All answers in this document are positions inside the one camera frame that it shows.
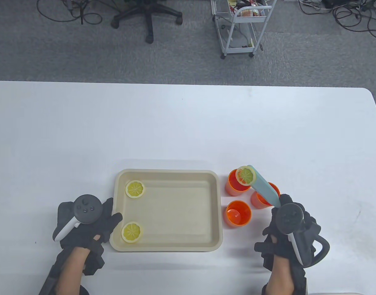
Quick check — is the white wheeled cart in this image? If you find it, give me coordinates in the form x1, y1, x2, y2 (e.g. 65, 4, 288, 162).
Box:
211, 0, 277, 59

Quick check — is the beige food tray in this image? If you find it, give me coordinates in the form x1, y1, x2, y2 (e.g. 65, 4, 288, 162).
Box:
110, 169, 223, 253

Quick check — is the person's left forearm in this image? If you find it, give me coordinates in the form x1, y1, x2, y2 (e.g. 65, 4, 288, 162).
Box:
54, 246, 91, 295

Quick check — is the black left hand controller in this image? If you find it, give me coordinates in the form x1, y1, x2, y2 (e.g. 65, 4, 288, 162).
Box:
52, 195, 103, 242

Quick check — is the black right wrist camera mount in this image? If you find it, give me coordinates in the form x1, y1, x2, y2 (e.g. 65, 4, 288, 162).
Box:
262, 267, 308, 295

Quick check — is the black right hand controller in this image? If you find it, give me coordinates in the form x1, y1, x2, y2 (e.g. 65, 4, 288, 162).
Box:
274, 203, 330, 268

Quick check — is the person's right hand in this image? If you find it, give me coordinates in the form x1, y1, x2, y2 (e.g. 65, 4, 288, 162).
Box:
254, 194, 322, 272

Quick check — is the light blue dessert spatula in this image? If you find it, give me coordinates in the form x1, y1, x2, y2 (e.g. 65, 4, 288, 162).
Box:
246, 165, 281, 208

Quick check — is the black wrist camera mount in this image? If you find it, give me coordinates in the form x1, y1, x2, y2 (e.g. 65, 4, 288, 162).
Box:
39, 263, 88, 295
262, 267, 308, 295

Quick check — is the black hand controller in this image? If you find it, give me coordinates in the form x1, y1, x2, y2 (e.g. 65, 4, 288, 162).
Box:
274, 203, 330, 268
52, 195, 103, 242

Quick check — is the yellow lemon slice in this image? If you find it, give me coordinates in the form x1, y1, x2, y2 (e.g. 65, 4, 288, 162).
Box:
125, 180, 146, 199
121, 222, 143, 244
236, 166, 256, 186

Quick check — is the person's right forearm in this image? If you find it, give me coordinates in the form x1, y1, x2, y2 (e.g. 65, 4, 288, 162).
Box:
265, 258, 299, 295

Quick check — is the person's left hand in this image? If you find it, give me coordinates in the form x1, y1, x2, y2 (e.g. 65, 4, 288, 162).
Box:
54, 198, 123, 275

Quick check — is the black office chair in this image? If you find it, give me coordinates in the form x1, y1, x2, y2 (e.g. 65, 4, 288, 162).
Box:
111, 0, 184, 44

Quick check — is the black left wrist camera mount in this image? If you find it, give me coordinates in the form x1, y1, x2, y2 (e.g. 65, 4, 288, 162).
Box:
39, 263, 88, 295

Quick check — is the orange plastic cup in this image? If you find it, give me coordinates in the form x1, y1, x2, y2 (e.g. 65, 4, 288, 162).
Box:
226, 200, 253, 226
251, 181, 281, 209
225, 169, 253, 196

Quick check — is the black cable bundle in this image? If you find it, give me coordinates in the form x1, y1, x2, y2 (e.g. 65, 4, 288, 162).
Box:
298, 0, 376, 40
37, 0, 103, 25

